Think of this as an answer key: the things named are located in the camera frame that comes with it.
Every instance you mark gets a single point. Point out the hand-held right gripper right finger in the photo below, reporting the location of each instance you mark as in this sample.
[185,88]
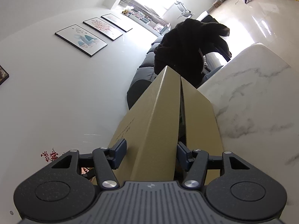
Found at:
[183,154]

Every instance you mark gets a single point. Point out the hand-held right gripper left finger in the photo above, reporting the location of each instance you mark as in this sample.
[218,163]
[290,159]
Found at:
[119,151]

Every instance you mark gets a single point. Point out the tan cardboard box lid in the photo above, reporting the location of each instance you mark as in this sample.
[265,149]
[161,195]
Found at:
[144,126]

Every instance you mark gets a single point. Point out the tan cardboard box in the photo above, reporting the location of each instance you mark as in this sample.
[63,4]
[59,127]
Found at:
[201,121]

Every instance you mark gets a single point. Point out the white marble desktop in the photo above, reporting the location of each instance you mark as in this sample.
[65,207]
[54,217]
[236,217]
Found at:
[257,112]

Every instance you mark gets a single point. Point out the orange and red flower bouquet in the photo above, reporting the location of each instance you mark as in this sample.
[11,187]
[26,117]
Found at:
[50,155]

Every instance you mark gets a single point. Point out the grey mesh chair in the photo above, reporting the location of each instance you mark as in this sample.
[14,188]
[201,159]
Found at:
[212,72]

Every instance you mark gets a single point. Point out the black plush toy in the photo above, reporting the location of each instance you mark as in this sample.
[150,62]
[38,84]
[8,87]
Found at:
[184,42]

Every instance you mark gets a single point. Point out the white bookshelf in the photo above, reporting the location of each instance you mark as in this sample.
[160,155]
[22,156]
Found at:
[144,19]

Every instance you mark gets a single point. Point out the dark framed picture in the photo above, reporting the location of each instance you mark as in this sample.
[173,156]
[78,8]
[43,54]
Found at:
[3,75]

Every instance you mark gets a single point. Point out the white office chair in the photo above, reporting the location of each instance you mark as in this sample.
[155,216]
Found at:
[184,10]

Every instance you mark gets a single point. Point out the black tripod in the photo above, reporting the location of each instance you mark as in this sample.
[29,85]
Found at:
[246,0]

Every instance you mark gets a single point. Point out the blue-print framed wall picture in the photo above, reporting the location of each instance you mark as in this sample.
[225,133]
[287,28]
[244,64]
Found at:
[81,40]

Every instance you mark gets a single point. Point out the pink-print framed wall picture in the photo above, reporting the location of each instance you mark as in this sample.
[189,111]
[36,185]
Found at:
[102,29]

